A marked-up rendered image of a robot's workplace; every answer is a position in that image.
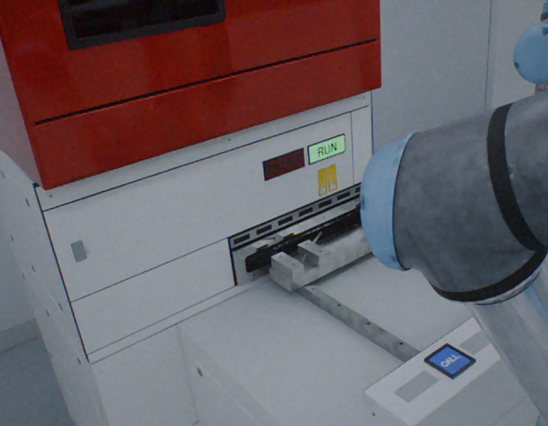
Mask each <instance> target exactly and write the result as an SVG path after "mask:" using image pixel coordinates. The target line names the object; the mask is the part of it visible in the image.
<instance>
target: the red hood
mask: <svg viewBox="0 0 548 426"><path fill-rule="evenodd" d="M380 88H381V0H0V148H1V149H2V150H3V151H4V152H5V153H6V154H7V155H8V156H10V157H11V158H12V159H13V160H14V161H15V162H16V163H17V164H18V165H19V166H20V167H21V168H22V169H23V170H24V171H25V172H27V173H28V174H29V175H30V176H31V177H32V178H33V179H34V180H35V181H36V183H37V184H38V185H39V186H40V187H41V188H43V189H44V190H45V191H47V190H50V189H54V188H58V187H61V186H64V184H67V183H72V182H75V181H78V180H80V179H84V178H88V177H92V176H95V175H98V174H101V173H104V172H109V171H111V170H115V169H118V168H120V167H126V166H128V165H132V164H134V163H135V162H138V161H143V160H146V159H149V158H152V157H154V156H159V155H163V154H166V153H169V152H172V151H175V150H180V149H183V148H185V147H189V146H192V145H197V144H200V143H203V142H205V141H206V140H208V139H214V138H217V137H221V136H223V135H226V134H231V133H234V132H237V131H240V130H244V129H247V128H252V127H254V126H257V125H260V124H263V123H269V122H271V121H275V120H277V119H280V117H286V116H289V115H292V114H295V113H298V112H302V111H306V110H309V109H311V108H315V107H320V106H323V105H326V104H329V103H332V102H334V101H340V100H343V99H346V98H349V97H352V96H357V95H360V94H363V93H366V92H370V91H372V90H377V89H380Z"/></svg>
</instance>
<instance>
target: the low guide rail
mask: <svg viewBox="0 0 548 426"><path fill-rule="evenodd" d="M295 292H296V293H297V294H299V295H300V296H302V297H303V298H306V299H307V300H309V301H310V302H312V303H314V304H315V305H317V306H318V307H320V308H321V309H323V310H325V311H326V312H327V313H329V315H331V316H332V317H334V318H335V319H338V320H340V321H341V322H343V323H344V324H345V325H347V326H349V327H350V328H352V329H353V330H355V331H357V332H358V333H359V334H360V335H362V336H365V337H367V338H368V339H370V340H371V341H373V342H374V343H375V344H377V345H378V346H380V347H381V348H382V349H384V350H385V351H387V352H389V353H390V354H391V355H392V356H395V357H396V358H398V359H400V360H401V361H403V362H407V361H408V360H409V359H410V358H412V357H414V356H415V355H417V353H418V352H420V350H418V349H416V348H415V347H412V346H411V345H409V344H408V343H407V342H405V341H403V340H401V339H400V338H398V337H397V336H394V335H393V334H392V333H389V332H388V331H386V330H384V329H382V328H381V327H380V326H378V325H376V324H375V323H373V322H371V321H370V320H368V319H366V318H365V317H363V316H361V314H359V313H357V312H355V311H354V310H352V309H351V308H349V307H348V306H346V305H344V304H343V303H340V302H339V301H337V300H336V299H334V298H332V297H330V296H328V295H327V294H325V293H324V292H322V291H321V290H319V289H317V288H316V287H315V286H314V285H312V284H309V283H307V284H305V285H303V286H302V287H301V288H299V289H297V290H295Z"/></svg>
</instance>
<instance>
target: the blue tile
mask: <svg viewBox="0 0 548 426"><path fill-rule="evenodd" d="M430 361H431V362H432V363H434V364H436V365H438V366H439V367H441V368H443V369H445V370H446V371H447V372H449V373H450V374H455V373H456V372H457V371H458V370H459V369H460V368H462V366H464V365H465V364H466V363H468V362H470V361H472V360H470V359H467V358H466V357H464V356H462V355H461V354H459V353H457V352H455V351H453V350H452V349H451V348H449V347H446V348H444V349H443V350H442V351H440V352H438V353H437V354H436V355H435V356H433V357H432V358H431V359H430Z"/></svg>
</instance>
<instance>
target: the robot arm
mask: <svg viewBox="0 0 548 426"><path fill-rule="evenodd" d="M540 19H541V23H538V24H536V25H532V26H531V27H529V28H528V29H527V30H526V31H525V32H524V33H523V35H522V36H521V37H520V38H519V39H518V41H517V43H516V45H515V47H514V49H513V54H512V60H513V66H514V67H515V69H516V70H517V72H518V73H519V75H520V76H522V78H523V79H525V80H526V81H528V82H529V83H533V84H535V92H534V95H533V96H529V97H526V98H523V99H521V100H518V101H515V102H513V103H510V104H506V105H503V106H498V107H495V108H492V109H490V110H487V111H484V112H480V113H477V114H474V115H472V116H469V117H465V118H462V119H459V120H456V121H453V122H450V123H445V124H442V125H440V126H437V127H434V128H430V129H427V130H425V131H422V132H421V131H413V132H411V133H409V134H408V135H407V136H406V137H404V138H401V139H400V140H398V141H395V142H393V143H390V144H389V145H384V146H382V147H381V148H380V149H379V150H378V151H377V152H376V153H375V154H374V155H373V156H372V157H371V158H370V160H369V162H368V164H367V166H366V169H365V171H364V176H363V180H362V184H361V190H360V202H361V211H360V212H361V220H362V224H363V228H364V234H365V236H366V240H367V242H368V244H369V246H370V249H371V251H372V253H373V254H374V256H375V257H376V258H377V259H378V260H379V261H380V262H381V263H382V264H383V265H384V266H385V267H387V268H389V269H392V270H400V271H407V270H410V269H412V268H415V269H418V270H420V271H421V273H422V274H423V276H424V277H425V279H426V280H427V281H428V282H429V283H430V285H431V286H432V288H433V289H434V290H435V292H436V293H437V294H438V295H440V297H441V298H443V299H445V300H447V301H448V302H452V303H459V304H464V305H465V307H466V308H467V310H468V311H469V312H470V313H471V315H472V316H473V318H474V319H475V321H476V322H477V324H478V325H479V327H480V328H481V330H482V331H483V332H484V333H485V335H486V336H487V338H488V339H489V342H490V344H491V345H492V346H493V347H494V348H495V350H496V352H497V353H498V354H499V356H500V357H501V359H502V361H503V362H504V363H505V364H506V366H507V367H508V369H509V370H510V371H511V373H512V375H513V376H514V377H515V379H516V380H517V382H518V383H519V384H520V385H521V387H522V388H523V390H524V392H525V393H526V394H527V396H528V397H529V399H530V400H531V401H532V402H533V404H534V406H535V407H536V409H537V410H538V411H539V415H538V417H537V419H536V422H535V426H548V261H547V258H548V0H545V1H544V2H543V6H542V12H541V14H540Z"/></svg>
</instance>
